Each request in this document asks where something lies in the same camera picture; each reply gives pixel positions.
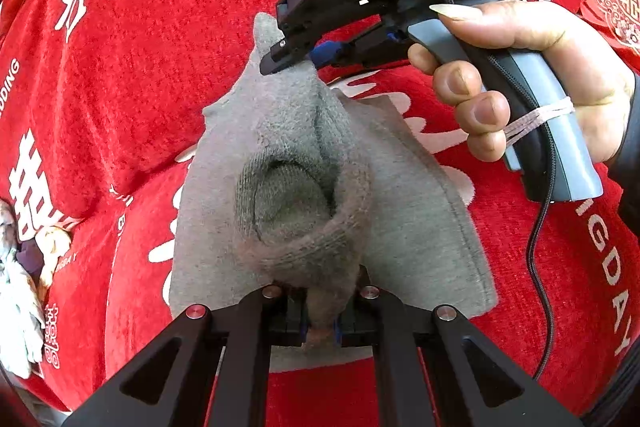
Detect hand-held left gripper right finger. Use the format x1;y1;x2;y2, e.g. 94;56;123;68
336;265;584;427

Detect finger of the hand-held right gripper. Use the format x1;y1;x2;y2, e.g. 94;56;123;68
259;38;317;76
310;26;414;70

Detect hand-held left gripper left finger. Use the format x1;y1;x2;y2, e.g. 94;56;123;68
62;285;309;427

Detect grey knit garment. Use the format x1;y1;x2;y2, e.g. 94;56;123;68
167;12;499;374

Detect person's right forearm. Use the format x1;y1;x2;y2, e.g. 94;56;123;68
606;70;640;233

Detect person's right hand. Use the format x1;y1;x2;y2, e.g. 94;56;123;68
407;0;637;166

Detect red printed blanket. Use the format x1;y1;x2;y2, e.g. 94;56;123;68
0;0;640;427

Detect pink rubber band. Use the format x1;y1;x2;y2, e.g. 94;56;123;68
504;99;577;144

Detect orange garment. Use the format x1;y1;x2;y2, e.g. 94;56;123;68
34;226;72;290

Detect dark purple cloth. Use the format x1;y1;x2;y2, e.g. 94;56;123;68
17;239;45;274

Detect light blue floral garment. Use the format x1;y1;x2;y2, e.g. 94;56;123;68
0;199;47;381

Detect black braided cable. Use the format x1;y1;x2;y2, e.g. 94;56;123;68
385;0;562;382

